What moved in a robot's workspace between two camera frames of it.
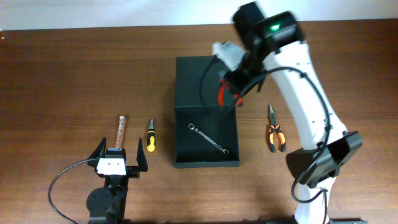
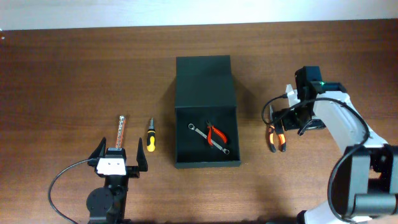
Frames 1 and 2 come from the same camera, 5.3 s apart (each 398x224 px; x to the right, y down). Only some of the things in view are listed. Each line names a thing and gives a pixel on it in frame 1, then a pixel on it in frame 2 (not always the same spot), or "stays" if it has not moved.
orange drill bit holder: [121, 126] stays
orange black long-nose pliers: [280, 134] stays
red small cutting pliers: [221, 94] to [210, 127]
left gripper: [141, 162] stays
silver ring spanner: [192, 127] stays
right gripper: [237, 84] to [288, 124]
